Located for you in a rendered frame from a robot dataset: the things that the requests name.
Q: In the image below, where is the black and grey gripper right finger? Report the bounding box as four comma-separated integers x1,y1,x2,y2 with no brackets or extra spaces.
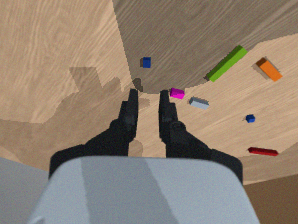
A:
158,90,243,186

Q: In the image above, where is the red rod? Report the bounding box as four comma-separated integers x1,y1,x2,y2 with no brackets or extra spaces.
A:
248,147,278,156

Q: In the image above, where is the lime green rod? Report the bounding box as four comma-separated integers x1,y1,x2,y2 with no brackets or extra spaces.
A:
207,45,248,82

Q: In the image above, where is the orange rod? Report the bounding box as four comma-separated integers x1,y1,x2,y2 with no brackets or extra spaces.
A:
255,58,283,82

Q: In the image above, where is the grey rectangular block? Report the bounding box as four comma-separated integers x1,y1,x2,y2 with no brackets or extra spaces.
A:
189,97,209,110

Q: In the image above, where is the magenta rectangular block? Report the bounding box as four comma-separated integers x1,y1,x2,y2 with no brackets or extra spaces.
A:
170,88,185,99

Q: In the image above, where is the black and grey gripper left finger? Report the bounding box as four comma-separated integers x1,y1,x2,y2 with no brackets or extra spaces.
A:
48,89,139,180

